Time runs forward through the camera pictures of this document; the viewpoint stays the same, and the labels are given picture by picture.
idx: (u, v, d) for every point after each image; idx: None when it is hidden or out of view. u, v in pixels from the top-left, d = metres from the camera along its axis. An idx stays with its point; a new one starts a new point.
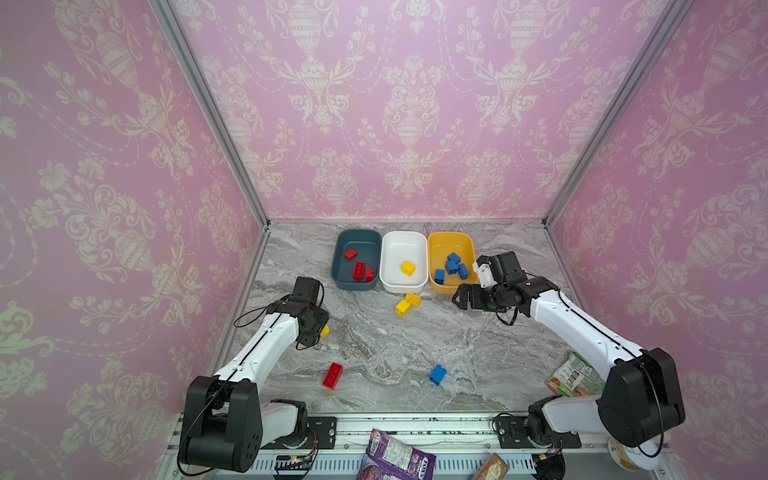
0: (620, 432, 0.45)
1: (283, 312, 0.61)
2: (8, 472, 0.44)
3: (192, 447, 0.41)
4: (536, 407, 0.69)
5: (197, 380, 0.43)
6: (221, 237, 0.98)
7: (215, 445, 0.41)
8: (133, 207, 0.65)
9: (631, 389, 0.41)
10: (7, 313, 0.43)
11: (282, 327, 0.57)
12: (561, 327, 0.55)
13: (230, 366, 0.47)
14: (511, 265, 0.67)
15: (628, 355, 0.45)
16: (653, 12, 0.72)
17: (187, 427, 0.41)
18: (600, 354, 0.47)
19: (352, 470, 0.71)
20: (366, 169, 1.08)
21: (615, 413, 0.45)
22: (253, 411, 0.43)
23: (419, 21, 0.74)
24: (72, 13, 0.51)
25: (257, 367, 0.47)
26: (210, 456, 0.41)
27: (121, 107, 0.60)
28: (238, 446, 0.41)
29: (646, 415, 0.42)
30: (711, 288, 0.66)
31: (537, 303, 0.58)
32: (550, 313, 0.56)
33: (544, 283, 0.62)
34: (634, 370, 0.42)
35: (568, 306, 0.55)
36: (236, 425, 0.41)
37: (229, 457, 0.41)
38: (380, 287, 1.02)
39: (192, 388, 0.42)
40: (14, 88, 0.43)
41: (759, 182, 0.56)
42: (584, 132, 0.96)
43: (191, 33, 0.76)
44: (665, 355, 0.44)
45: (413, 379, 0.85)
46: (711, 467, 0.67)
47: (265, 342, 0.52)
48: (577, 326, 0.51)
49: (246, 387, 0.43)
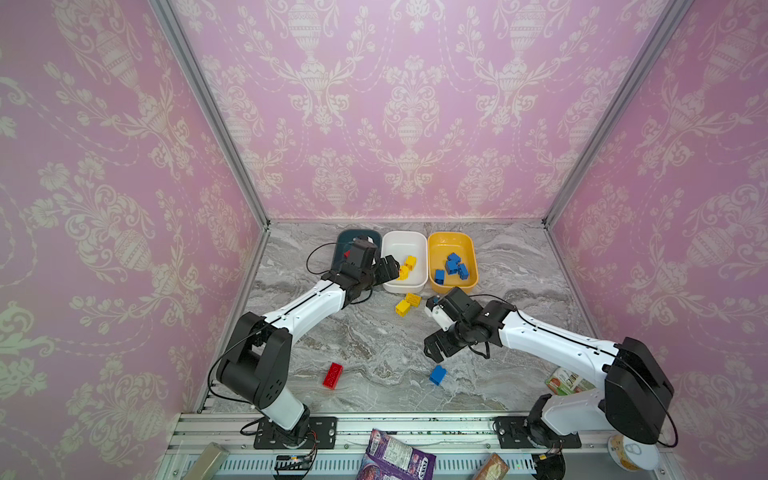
0: (635, 434, 0.45)
1: (335, 282, 0.64)
2: (9, 472, 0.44)
3: (227, 370, 0.47)
4: (534, 416, 0.67)
5: (247, 316, 0.48)
6: (221, 237, 0.98)
7: (244, 377, 0.46)
8: (133, 207, 0.65)
9: (633, 395, 0.41)
10: (7, 313, 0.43)
11: (330, 293, 0.60)
12: (538, 349, 0.54)
13: (277, 312, 0.51)
14: (462, 299, 0.66)
15: (610, 357, 0.45)
16: (654, 12, 0.71)
17: (227, 350, 0.47)
18: (586, 365, 0.47)
19: (352, 470, 0.71)
20: (366, 169, 1.08)
21: (627, 419, 0.44)
22: (282, 358, 0.46)
23: (419, 21, 0.74)
24: (72, 13, 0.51)
25: (298, 321, 0.51)
26: (238, 384, 0.46)
27: (121, 107, 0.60)
28: (262, 385, 0.45)
29: (652, 411, 0.42)
30: (711, 288, 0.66)
31: (506, 333, 0.57)
32: (522, 340, 0.55)
33: (501, 308, 0.61)
34: (625, 374, 0.42)
35: (534, 326, 0.55)
36: (265, 366, 0.45)
37: (251, 392, 0.45)
38: (380, 287, 1.02)
39: (240, 320, 0.47)
40: (14, 88, 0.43)
41: (759, 182, 0.56)
42: (584, 132, 0.96)
43: (191, 33, 0.76)
44: (637, 344, 0.45)
45: (413, 379, 0.85)
46: (711, 467, 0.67)
47: (312, 302, 0.56)
48: (554, 345, 0.51)
49: (282, 335, 0.46)
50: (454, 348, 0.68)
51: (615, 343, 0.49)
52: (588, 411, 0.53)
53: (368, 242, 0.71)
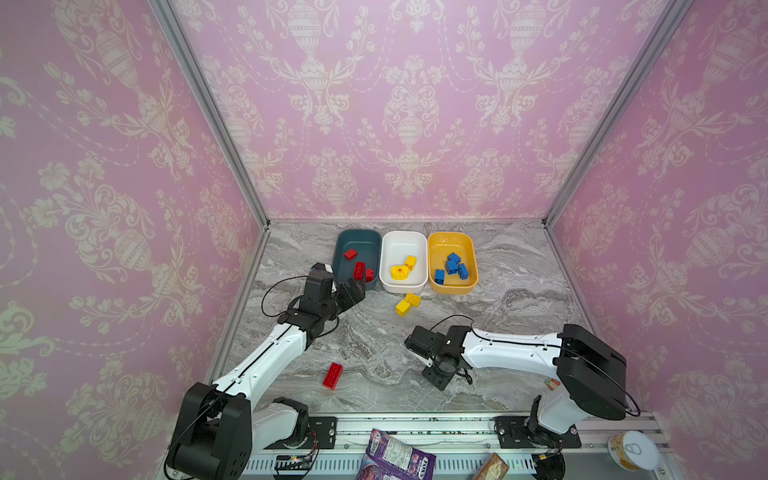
0: (608, 413, 0.46)
1: (294, 324, 0.60)
2: (9, 472, 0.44)
3: (180, 455, 0.41)
4: (533, 424, 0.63)
5: (194, 387, 0.43)
6: (221, 237, 0.98)
7: (202, 456, 0.41)
8: (133, 207, 0.65)
9: (584, 378, 0.43)
10: (7, 313, 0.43)
11: (288, 341, 0.56)
12: (500, 361, 0.55)
13: (231, 375, 0.46)
14: (425, 337, 0.68)
15: (557, 349, 0.48)
16: (653, 12, 0.72)
17: (178, 433, 0.41)
18: (541, 364, 0.49)
19: (352, 470, 0.71)
20: (366, 169, 1.08)
21: (592, 401, 0.45)
22: (243, 427, 0.42)
23: (419, 21, 0.74)
24: (72, 13, 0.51)
25: (255, 381, 0.47)
26: (195, 467, 0.40)
27: (121, 107, 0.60)
28: (224, 462, 0.40)
29: (609, 388, 0.44)
30: (711, 288, 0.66)
31: (472, 357, 0.58)
32: (483, 357, 0.57)
33: (460, 332, 0.63)
34: (574, 361, 0.45)
35: (490, 340, 0.57)
36: (223, 441, 0.40)
37: (213, 472, 0.40)
38: (380, 287, 1.02)
39: (188, 395, 0.42)
40: (14, 88, 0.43)
41: (759, 181, 0.56)
42: (584, 133, 0.96)
43: (191, 33, 0.76)
44: (574, 328, 0.48)
45: (413, 379, 0.85)
46: (711, 467, 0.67)
47: (270, 355, 0.52)
48: (510, 352, 0.53)
49: (240, 402, 0.42)
50: (444, 378, 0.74)
51: (557, 335, 0.49)
52: (571, 404, 0.53)
53: (323, 271, 0.69)
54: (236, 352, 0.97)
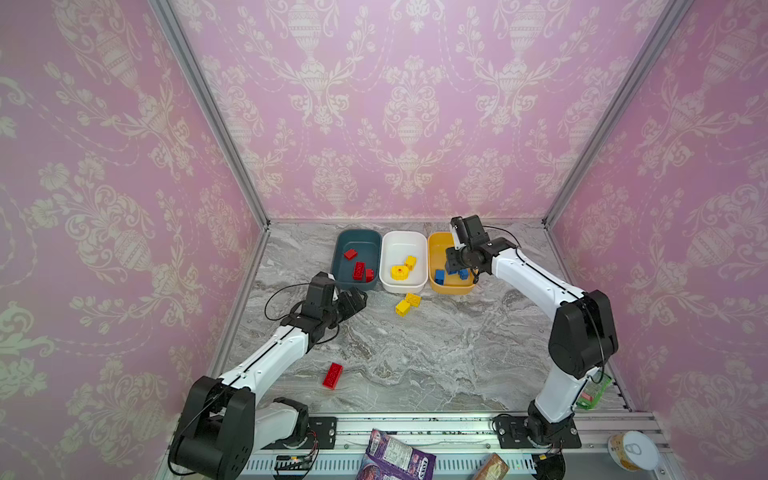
0: (566, 365, 0.52)
1: (295, 327, 0.61)
2: (9, 472, 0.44)
3: (181, 450, 0.41)
4: (534, 407, 0.69)
5: (201, 380, 0.44)
6: (221, 237, 0.98)
7: (203, 452, 0.41)
8: (133, 207, 0.65)
9: (574, 326, 0.47)
10: (7, 313, 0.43)
11: (292, 341, 0.57)
12: (519, 282, 0.60)
13: (235, 370, 0.48)
14: (476, 228, 0.71)
15: (573, 296, 0.51)
16: (653, 12, 0.72)
17: (181, 425, 0.42)
18: (548, 299, 0.54)
19: (352, 470, 0.71)
20: (366, 169, 1.08)
21: (562, 348, 0.51)
22: (246, 422, 0.43)
23: (419, 21, 0.74)
24: (72, 14, 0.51)
25: (260, 377, 0.48)
26: (196, 463, 0.41)
27: (121, 107, 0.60)
28: (226, 456, 0.40)
29: (587, 347, 0.48)
30: (711, 288, 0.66)
31: (498, 261, 0.63)
32: (508, 270, 0.62)
33: (503, 241, 0.67)
34: (577, 310, 0.48)
35: (523, 261, 0.61)
36: (227, 434, 0.41)
37: (214, 468, 0.40)
38: (380, 287, 1.02)
39: (194, 388, 0.43)
40: (14, 89, 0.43)
41: (759, 182, 0.56)
42: (583, 133, 0.96)
43: (191, 33, 0.76)
44: (602, 294, 0.50)
45: (413, 379, 0.85)
46: (711, 467, 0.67)
47: (273, 354, 0.53)
48: (532, 278, 0.57)
49: (244, 396, 0.43)
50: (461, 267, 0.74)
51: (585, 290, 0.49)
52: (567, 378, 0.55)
53: (326, 276, 0.72)
54: (236, 352, 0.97)
